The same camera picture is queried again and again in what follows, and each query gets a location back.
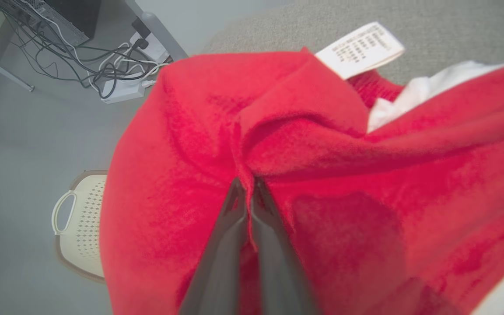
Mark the red Bulls basketball jersey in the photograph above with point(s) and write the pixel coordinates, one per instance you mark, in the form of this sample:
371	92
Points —
322	175

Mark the grey computer case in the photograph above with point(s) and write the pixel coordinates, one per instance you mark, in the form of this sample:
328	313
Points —
50	19

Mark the white power strip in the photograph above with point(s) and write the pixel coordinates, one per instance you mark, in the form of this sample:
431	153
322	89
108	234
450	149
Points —
123	91

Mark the grey metal leg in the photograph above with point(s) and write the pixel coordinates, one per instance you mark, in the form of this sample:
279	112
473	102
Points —
160	30
2	70

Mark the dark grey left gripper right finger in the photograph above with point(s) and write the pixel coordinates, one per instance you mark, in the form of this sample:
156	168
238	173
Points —
278	284

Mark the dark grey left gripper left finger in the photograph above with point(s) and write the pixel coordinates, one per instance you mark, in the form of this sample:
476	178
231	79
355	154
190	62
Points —
217	280

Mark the cream plastic laundry basket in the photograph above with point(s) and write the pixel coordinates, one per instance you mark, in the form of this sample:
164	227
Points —
83	227

